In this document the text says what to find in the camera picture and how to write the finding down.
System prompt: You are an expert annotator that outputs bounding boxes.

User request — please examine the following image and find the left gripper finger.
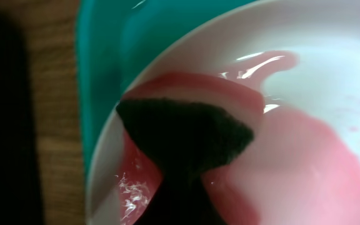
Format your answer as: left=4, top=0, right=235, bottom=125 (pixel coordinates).
left=134, top=170, right=226, bottom=225

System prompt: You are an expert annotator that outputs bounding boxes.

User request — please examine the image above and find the green and red sponge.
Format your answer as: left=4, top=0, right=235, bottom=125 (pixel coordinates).
left=116, top=72, right=264, bottom=179

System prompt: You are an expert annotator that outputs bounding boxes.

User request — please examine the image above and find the white plate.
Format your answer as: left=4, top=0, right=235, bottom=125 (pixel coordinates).
left=84, top=0, right=360, bottom=225

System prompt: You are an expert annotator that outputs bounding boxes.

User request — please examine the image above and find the teal plastic tray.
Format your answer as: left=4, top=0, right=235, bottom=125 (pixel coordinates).
left=75, top=0, right=254, bottom=172

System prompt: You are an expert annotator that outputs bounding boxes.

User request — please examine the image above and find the black plastic tray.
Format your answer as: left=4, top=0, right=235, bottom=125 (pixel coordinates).
left=0, top=12, right=44, bottom=225

